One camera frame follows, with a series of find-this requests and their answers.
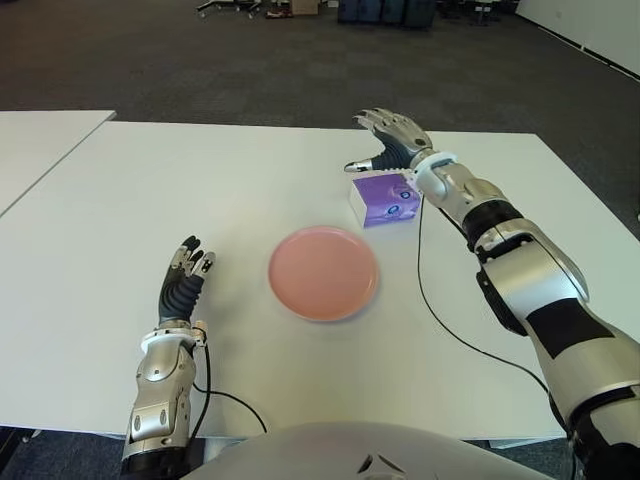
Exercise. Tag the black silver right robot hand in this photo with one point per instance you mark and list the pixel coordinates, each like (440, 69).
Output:
(402, 140)

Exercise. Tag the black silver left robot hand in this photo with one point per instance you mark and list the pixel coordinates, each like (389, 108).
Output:
(180, 297)

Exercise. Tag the purple tissue paper pack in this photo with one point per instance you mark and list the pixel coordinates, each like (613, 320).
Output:
(380, 200)

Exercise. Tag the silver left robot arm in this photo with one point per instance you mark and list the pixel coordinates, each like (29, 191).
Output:
(155, 385)

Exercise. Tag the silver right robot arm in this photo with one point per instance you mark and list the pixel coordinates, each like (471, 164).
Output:
(525, 280)

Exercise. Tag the pink round plate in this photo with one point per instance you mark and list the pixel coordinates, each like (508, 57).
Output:
(322, 272)

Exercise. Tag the dark blue cabinet row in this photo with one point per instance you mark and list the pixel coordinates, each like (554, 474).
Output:
(385, 12)

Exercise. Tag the white office desk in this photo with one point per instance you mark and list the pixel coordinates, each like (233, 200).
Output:
(470, 6)

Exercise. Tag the brown cardboard box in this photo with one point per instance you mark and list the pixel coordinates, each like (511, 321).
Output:
(305, 6)

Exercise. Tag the silver robot torso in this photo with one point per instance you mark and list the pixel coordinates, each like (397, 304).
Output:
(325, 450)

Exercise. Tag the white neighbouring table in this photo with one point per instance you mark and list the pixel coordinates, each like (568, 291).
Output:
(40, 140)

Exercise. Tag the white wheeled trolley frame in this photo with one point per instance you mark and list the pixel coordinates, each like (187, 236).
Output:
(207, 6)

